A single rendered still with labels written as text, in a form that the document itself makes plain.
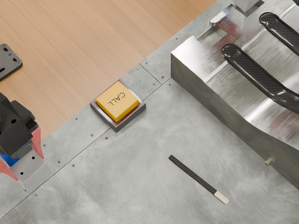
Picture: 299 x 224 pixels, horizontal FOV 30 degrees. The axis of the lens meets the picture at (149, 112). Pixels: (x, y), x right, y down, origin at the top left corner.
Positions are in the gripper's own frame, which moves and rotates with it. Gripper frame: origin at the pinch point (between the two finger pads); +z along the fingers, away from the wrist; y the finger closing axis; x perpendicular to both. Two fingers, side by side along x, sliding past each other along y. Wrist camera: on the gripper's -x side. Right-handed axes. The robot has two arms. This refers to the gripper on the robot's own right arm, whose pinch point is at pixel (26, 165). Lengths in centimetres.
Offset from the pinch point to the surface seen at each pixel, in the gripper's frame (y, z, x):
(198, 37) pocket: 41.6, 6.0, 4.1
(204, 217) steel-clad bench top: 17.9, 24.2, -14.1
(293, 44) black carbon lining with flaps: 53, 12, -9
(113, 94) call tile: 22.3, 7.3, 9.5
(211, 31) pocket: 45.0, 7.2, 4.4
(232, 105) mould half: 34.5, 12.4, -9.6
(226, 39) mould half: 44.1, 7.0, -0.9
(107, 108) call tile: 19.4, 8.0, 8.2
